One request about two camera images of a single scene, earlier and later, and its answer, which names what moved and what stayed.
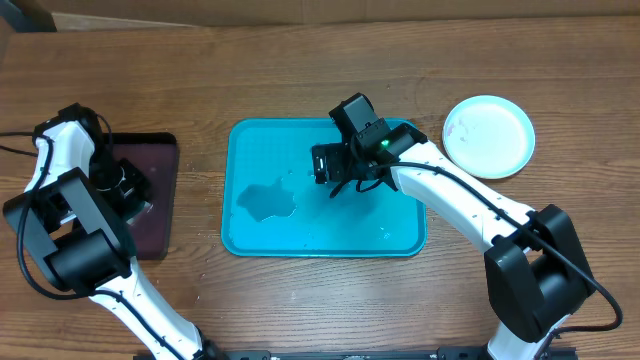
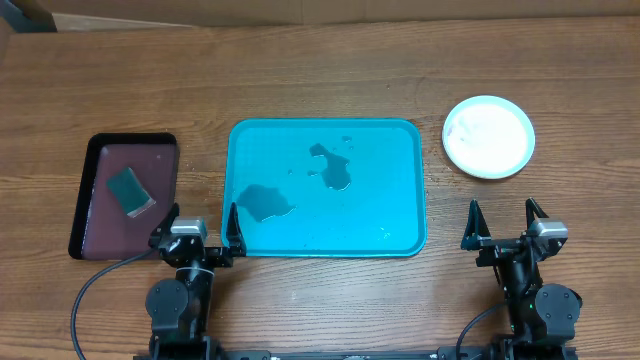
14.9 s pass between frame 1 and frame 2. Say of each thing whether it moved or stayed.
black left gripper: moved
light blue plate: stayed
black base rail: stayed
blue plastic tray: stayed
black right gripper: moved
